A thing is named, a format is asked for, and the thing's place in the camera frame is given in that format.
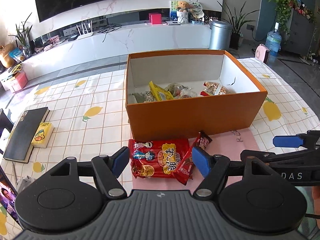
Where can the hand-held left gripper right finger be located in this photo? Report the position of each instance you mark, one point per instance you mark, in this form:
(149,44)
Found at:
(202,162)

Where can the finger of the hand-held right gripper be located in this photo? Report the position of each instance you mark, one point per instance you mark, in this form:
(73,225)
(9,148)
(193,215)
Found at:
(287,141)
(287,159)

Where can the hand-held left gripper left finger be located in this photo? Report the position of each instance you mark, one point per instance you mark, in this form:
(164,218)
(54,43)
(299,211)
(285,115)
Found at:
(120,161)

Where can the small dark red snack packet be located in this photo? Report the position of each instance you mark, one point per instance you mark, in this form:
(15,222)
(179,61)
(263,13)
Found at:
(185,172)

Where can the large red snack packet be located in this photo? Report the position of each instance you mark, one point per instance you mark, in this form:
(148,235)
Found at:
(155,165)

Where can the orange cardboard box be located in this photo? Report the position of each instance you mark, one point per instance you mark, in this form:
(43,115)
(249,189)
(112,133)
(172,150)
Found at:
(195,115)

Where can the pale grey snack packet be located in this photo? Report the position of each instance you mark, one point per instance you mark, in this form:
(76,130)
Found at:
(141,97)

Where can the clear snack packet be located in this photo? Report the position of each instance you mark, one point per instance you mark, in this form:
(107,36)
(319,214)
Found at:
(182,91)

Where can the beige striped snack packet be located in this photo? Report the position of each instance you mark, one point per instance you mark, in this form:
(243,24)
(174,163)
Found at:
(215,88)

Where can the yellow snack packet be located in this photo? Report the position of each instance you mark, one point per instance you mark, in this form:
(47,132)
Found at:
(160,92)

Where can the person's right forearm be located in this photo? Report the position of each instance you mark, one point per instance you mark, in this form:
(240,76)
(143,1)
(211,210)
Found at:
(316,200)

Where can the pink mat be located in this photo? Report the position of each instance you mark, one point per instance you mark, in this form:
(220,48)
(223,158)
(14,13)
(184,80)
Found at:
(225,145)

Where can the lemon print tablecloth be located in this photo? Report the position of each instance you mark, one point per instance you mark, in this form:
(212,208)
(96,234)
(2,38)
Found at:
(87,130)

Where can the yellow tissue pack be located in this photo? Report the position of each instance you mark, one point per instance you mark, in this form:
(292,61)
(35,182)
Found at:
(42,135)

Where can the pink heater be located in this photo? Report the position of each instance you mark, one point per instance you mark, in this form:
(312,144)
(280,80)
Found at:
(262,53)

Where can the crumpled white tissue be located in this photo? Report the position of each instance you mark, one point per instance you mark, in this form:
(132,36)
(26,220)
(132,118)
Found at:
(25,183)

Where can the black book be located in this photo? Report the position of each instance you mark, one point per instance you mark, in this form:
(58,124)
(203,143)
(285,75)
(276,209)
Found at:
(25,135)

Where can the blue water bottle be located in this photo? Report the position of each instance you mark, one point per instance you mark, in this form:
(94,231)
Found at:
(273,41)

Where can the thin metal stick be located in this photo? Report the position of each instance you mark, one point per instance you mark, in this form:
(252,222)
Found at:
(15,173)

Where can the grey cabinet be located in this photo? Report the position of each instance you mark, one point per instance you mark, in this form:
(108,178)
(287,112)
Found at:
(302,32)

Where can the tablet screen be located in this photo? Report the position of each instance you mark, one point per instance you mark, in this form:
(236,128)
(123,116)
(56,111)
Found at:
(7,197)

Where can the dark chair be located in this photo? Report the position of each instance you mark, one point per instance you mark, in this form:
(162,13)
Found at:
(5,127)

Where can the silver trash can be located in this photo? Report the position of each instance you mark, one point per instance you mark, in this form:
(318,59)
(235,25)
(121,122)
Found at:
(220,36)

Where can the white marble television cabinet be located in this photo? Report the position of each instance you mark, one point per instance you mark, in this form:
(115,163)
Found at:
(150,37)

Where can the tall leafy potted plant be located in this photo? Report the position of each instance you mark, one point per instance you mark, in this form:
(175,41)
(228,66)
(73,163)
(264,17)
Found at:
(236,23)

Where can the pink storage box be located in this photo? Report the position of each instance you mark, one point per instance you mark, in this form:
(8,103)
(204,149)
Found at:
(18,82)

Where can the white router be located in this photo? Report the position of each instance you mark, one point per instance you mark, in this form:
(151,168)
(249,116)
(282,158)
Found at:
(85,33)

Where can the hanging vine plant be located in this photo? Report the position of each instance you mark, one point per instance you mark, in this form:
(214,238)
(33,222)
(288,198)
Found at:
(282,0)

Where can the red box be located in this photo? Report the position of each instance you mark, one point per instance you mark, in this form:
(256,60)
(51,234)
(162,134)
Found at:
(155,18)

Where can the blue snack bag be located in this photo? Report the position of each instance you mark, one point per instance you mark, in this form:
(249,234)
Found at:
(16,54)

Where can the teddy bear bouquet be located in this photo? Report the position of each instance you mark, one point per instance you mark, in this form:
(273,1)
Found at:
(182,13)

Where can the orange gourd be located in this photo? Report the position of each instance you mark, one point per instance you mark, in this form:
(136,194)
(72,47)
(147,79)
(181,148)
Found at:
(6,56)

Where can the picture card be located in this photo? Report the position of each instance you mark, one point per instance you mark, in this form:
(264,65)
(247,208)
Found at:
(173,10)

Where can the round paper fan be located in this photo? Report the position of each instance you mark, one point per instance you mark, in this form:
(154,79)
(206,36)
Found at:
(195,7)

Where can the green plant in vase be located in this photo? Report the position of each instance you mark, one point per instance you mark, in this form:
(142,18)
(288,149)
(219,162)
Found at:
(22,35)

